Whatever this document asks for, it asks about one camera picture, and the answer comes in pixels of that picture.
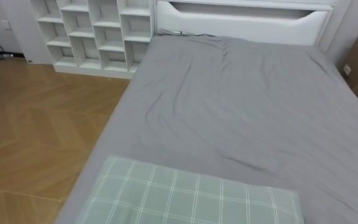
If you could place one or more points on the grey bed with white headboard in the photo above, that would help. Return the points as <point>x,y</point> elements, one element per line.
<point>235,109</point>

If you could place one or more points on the green checked pillow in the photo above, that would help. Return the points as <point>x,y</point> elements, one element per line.
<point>191,199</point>

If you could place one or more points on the white cubby shelf unit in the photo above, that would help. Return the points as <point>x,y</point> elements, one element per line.
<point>98,37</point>

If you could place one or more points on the white wall socket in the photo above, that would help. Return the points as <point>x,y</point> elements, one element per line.
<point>6,25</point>

